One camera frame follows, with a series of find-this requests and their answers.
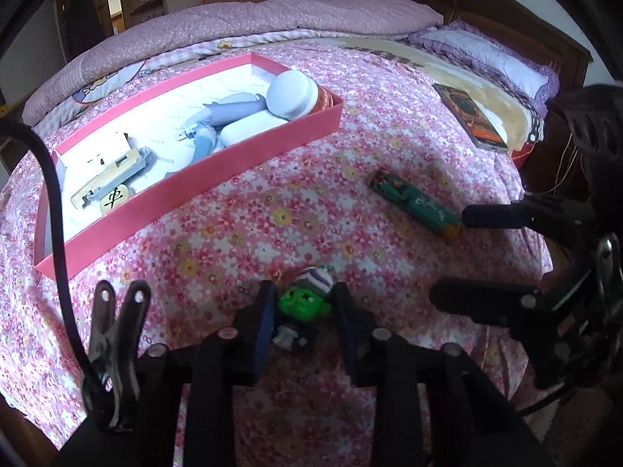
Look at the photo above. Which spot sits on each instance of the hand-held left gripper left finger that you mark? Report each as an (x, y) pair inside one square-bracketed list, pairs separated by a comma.
[(263, 321)]

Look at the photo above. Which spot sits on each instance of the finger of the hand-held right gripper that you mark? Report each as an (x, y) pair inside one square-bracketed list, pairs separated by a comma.
[(486, 216), (467, 299)]

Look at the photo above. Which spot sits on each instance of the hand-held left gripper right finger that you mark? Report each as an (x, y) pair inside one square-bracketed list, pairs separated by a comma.
[(346, 331)]

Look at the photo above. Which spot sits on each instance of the green headed toy figure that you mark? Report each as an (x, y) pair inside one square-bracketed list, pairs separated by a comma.
[(301, 301)]

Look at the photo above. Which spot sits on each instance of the green cartoon print lighter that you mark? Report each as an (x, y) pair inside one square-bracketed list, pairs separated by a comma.
[(413, 202)]

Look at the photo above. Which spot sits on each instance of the pink cardboard box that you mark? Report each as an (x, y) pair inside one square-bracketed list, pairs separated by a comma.
[(219, 175)]

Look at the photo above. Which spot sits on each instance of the round wooden chess piece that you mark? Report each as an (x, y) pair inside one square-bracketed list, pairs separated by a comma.
[(116, 198)]

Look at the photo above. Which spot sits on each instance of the white oval case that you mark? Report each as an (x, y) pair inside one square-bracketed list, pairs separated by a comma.
[(248, 129)]

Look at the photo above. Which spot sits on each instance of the grey studded toy block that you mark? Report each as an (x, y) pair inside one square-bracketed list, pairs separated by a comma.
[(138, 165)]

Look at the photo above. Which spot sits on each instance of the grey plastic clipper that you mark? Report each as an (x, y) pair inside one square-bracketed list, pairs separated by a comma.
[(233, 109)]

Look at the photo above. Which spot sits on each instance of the white jar with orange label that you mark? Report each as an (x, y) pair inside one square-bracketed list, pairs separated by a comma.
[(289, 95)]

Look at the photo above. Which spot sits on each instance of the white charger plug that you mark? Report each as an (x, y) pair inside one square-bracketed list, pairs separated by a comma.
[(114, 146)]

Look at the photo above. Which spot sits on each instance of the red bag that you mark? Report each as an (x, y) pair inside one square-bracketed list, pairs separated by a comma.
[(523, 155)]

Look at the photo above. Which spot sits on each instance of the smartphone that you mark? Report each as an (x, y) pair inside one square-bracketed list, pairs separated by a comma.
[(472, 116)]

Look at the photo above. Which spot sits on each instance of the purple white pillow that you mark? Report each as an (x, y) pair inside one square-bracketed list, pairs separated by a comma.
[(486, 53)]

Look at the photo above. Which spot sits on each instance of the dark wooden headboard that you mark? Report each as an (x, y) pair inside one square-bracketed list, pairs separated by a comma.
[(486, 5)]

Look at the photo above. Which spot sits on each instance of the pink floral bed sheet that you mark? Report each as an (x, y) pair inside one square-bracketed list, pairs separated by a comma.
[(340, 131)]

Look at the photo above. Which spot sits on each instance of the pink floral quilt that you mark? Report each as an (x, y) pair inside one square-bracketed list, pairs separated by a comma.
[(292, 19)]

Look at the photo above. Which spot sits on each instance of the dark hanging coat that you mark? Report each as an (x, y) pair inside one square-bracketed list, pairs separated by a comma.
[(80, 24)]

